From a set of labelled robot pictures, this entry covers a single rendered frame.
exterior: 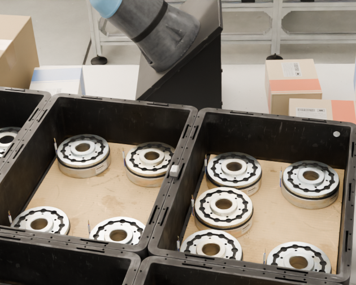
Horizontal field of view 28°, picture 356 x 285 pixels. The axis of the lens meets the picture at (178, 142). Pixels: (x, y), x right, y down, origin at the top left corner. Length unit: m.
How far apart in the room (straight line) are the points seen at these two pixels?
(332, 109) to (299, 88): 0.11
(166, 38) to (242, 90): 0.35
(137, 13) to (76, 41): 2.07
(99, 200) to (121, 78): 0.66
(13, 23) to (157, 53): 0.41
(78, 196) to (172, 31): 0.45
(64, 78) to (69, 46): 1.82
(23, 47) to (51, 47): 1.80
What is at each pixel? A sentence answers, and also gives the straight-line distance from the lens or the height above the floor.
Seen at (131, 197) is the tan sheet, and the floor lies 0.83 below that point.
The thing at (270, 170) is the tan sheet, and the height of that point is 0.83.
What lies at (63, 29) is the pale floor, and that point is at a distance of 3.75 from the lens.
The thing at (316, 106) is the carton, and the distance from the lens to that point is 1.66.
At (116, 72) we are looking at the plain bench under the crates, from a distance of 1.94.
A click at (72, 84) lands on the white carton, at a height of 0.79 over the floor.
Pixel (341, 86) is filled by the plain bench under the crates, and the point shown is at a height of 0.70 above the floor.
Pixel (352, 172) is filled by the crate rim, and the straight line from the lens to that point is 1.23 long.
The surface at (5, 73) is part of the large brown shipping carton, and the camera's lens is 1.70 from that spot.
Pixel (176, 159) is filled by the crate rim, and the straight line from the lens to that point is 1.24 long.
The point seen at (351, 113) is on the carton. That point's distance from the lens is 1.65.
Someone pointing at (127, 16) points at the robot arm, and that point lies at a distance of 1.56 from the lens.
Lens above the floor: 1.69
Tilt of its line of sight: 37 degrees down
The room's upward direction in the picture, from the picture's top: 3 degrees counter-clockwise
